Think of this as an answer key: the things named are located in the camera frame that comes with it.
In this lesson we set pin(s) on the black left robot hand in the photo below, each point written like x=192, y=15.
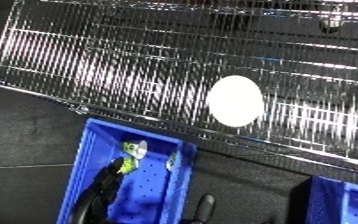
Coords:
x=98, y=196

